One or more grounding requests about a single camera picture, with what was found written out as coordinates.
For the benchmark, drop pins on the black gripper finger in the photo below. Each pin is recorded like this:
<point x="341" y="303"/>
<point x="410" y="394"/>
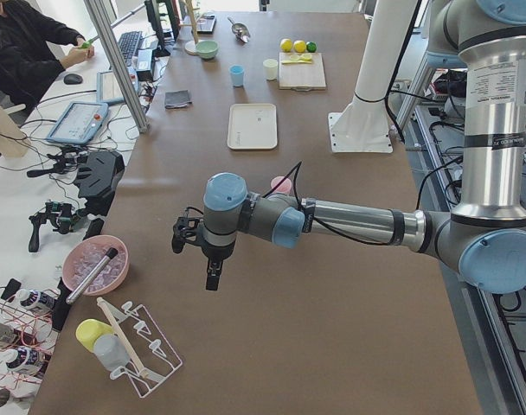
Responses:
<point x="214" y="270"/>

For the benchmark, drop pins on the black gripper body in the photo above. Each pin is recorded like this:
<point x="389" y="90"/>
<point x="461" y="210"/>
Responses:
<point x="216" y="252"/>

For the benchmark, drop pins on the pink cup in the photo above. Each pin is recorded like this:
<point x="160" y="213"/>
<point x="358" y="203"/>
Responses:
<point x="281" y="185"/>

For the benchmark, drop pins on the blue cup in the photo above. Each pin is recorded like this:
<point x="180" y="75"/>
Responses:
<point x="237" y="74"/>

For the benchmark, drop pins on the cream yellow cup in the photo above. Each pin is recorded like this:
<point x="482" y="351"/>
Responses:
<point x="270" y="69"/>

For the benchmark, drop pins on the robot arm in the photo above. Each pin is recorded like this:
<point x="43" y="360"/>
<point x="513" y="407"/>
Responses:
<point x="483" y="238"/>

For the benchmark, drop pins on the cream rabbit tray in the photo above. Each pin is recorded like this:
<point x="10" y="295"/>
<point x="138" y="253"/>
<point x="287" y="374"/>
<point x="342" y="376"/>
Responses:
<point x="252" y="127"/>

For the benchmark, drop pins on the black controller device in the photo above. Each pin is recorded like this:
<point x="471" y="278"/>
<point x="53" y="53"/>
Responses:
<point x="97" y="179"/>

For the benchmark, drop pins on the metal tube tool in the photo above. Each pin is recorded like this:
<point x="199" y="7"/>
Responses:
<point x="110" y="254"/>

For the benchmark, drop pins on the pink bowl with ice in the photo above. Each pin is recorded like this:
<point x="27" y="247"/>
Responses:
<point x="86" y="255"/>

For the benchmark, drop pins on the wooden stick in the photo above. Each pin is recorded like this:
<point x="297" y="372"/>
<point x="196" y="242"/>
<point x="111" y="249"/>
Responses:
<point x="105" y="307"/>

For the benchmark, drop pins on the grey folded cloth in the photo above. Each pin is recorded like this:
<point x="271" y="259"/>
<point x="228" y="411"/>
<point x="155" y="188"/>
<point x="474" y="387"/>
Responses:
<point x="177" y="99"/>

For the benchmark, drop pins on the blue teach pendant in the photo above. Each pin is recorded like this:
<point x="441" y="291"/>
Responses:
<point x="79" y="123"/>

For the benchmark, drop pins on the green bowl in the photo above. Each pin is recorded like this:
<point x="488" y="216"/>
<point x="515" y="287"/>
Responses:
<point x="207" y="49"/>

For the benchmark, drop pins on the wooden stand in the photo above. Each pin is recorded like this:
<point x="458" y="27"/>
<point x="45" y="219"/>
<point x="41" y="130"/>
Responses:
<point x="190" y="46"/>

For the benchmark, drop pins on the wooden cutting board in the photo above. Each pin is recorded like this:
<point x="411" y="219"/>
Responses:
<point x="302" y="77"/>

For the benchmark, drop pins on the black computer mouse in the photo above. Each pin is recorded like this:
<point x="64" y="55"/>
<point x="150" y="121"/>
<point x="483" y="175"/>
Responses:
<point x="72" y="79"/>

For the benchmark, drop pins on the black keyboard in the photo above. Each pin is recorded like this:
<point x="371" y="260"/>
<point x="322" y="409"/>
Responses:
<point x="129" y="44"/>

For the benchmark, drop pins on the yellow plastic knife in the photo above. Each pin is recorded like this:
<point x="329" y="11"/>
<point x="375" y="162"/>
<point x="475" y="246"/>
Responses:
<point x="290" y="62"/>

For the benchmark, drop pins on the metal scoop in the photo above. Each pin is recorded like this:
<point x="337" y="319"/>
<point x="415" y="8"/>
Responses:
<point x="240" y="30"/>

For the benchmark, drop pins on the whole lemon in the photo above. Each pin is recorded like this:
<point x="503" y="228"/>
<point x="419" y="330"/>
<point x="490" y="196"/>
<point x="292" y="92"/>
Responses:
<point x="286" y="45"/>
<point x="299" y="46"/>

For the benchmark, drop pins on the green lime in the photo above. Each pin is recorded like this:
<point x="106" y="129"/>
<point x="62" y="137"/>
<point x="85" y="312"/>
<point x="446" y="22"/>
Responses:
<point x="311" y="47"/>

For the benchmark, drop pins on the seated person in black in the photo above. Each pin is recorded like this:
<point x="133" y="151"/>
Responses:
<point x="34" y="50"/>

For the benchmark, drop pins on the white wire rack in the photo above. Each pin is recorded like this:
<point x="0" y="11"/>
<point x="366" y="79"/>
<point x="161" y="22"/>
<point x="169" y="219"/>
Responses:
<point x="152" y="346"/>

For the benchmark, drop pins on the aluminium frame post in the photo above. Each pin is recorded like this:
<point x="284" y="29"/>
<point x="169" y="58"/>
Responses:
<point x="100" y="20"/>

